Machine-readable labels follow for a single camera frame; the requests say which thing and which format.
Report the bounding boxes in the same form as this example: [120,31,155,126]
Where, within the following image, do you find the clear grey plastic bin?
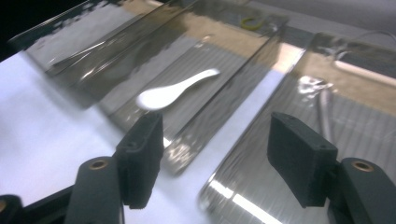
[197,31,396,224]
[8,0,200,110]
[96,6,290,176]

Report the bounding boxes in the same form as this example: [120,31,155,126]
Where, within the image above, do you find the white ceramic spoon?
[135,68,221,111]

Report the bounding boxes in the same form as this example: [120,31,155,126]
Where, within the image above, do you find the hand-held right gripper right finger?
[266,111,339,209]

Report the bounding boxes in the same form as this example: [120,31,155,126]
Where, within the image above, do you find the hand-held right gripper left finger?
[113,111,165,210]

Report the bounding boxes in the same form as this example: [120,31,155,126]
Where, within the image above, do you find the white table cover board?
[0,50,307,224]

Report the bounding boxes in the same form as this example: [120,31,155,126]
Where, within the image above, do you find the yellow tape roll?
[241,17,265,32]

